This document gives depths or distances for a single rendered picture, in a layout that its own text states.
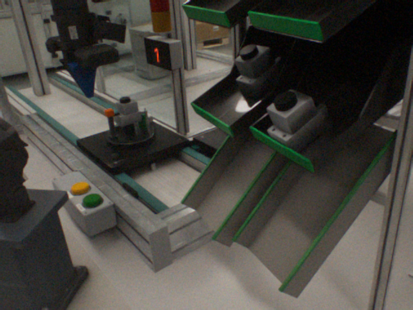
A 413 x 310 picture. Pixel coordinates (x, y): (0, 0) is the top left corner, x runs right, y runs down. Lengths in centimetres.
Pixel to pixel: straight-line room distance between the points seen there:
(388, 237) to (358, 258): 26
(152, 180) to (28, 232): 44
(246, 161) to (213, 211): 11
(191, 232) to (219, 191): 14
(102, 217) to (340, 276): 51
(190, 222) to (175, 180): 21
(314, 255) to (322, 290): 24
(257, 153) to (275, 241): 17
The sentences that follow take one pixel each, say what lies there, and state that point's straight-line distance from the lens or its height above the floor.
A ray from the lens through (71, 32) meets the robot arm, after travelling 72.
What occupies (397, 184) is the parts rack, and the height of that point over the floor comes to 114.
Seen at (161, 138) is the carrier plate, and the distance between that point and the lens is 116.
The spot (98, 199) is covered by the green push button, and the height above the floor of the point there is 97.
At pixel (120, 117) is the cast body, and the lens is 112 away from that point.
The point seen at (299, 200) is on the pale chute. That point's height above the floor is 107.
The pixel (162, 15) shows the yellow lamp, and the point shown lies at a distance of 108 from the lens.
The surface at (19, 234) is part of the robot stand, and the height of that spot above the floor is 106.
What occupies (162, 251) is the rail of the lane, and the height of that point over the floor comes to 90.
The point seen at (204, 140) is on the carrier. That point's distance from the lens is 112.
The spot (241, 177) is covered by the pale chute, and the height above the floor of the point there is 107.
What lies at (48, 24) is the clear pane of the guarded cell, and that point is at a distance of 218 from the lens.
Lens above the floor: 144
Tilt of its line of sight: 27 degrees down
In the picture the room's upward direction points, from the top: 4 degrees counter-clockwise
